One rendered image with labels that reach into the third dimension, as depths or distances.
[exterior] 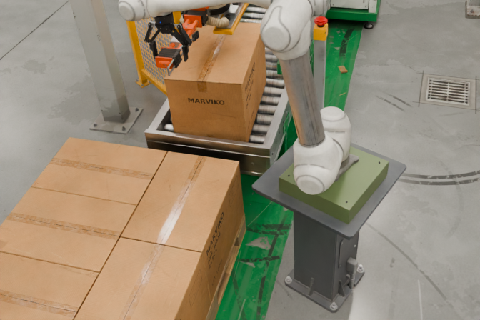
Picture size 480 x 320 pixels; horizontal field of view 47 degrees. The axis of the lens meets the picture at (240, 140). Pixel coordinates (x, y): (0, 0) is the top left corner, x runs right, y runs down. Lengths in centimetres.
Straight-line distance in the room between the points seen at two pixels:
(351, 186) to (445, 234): 112
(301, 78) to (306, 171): 36
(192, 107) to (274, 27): 120
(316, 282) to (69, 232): 123
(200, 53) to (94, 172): 83
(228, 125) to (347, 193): 85
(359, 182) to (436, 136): 166
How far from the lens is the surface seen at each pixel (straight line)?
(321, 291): 291
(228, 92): 272
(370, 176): 235
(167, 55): 230
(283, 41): 173
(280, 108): 308
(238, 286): 300
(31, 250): 270
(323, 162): 204
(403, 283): 306
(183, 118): 290
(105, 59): 380
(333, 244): 256
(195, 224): 257
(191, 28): 248
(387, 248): 318
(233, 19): 277
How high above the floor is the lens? 246
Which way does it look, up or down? 40 degrees down
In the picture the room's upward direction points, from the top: 5 degrees counter-clockwise
